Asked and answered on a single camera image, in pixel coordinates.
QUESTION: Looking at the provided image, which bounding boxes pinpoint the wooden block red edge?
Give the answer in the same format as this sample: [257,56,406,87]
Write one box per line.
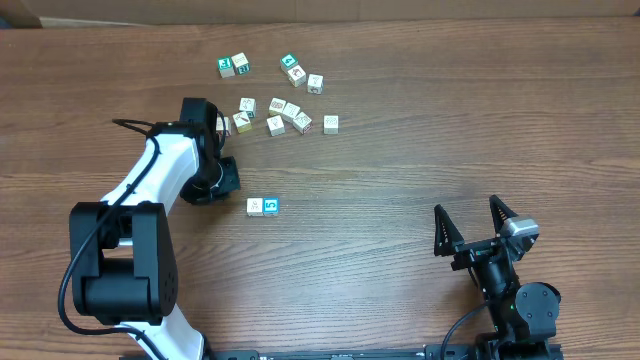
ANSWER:
[292,112,312,134]

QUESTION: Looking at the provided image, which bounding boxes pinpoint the wooden block teal side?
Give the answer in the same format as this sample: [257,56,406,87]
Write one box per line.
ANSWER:
[239,97,256,119]

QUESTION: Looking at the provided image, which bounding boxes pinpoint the wooden block rightmost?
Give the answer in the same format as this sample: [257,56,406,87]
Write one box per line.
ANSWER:
[323,115,339,134]

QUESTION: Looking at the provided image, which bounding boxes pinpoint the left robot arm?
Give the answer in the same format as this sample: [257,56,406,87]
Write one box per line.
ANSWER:
[57,98,241,359]

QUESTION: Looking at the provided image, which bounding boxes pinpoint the wooden block brown drawing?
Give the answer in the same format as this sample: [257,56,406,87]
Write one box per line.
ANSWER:
[268,98,287,117]

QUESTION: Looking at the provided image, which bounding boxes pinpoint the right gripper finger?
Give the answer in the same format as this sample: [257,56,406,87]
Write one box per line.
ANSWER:
[434,205,465,256]
[489,195,518,234]

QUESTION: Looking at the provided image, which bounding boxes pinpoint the wooden block yellow side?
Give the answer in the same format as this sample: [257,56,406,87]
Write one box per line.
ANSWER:
[233,111,252,133]

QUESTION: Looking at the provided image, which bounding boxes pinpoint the wooden block bulb drawing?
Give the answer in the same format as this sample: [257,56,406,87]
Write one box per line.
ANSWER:
[267,115,285,136]

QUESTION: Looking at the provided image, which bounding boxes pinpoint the green number four block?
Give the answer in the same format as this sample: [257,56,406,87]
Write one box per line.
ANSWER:
[280,53,298,73]

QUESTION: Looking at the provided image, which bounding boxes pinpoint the wooden letter A block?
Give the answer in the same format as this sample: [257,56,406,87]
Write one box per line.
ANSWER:
[246,198,264,216]

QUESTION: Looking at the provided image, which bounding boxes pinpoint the wooden block red side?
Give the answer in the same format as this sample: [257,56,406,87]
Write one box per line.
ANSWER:
[307,74,324,95]

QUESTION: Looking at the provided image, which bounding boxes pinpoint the wooden block red front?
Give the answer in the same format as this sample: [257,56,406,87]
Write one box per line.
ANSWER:
[216,117,232,138]

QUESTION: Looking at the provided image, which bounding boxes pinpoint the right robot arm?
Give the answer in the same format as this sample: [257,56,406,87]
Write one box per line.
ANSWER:
[426,195,563,359]

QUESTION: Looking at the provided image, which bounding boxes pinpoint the cardboard sheet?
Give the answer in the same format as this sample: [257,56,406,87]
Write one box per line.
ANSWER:
[1,0,639,27]

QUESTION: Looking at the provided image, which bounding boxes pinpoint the green top wooden block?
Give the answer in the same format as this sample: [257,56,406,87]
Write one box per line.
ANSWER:
[217,57,235,78]

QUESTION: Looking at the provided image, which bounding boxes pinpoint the wooden block red drawing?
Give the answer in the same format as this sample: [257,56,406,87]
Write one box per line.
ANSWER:
[287,65,307,87]

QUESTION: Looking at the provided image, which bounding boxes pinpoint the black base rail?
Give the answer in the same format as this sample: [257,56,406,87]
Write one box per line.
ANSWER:
[119,342,565,360]

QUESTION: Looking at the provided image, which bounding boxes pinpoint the wooden block green side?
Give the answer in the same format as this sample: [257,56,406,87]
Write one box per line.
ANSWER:
[231,52,251,75]

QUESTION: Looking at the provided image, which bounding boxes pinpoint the blue number five block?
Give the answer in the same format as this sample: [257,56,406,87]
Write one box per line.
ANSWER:
[263,198,280,216]

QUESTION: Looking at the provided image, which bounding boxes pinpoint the plain wooden block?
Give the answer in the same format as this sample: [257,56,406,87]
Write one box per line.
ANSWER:
[281,102,300,123]

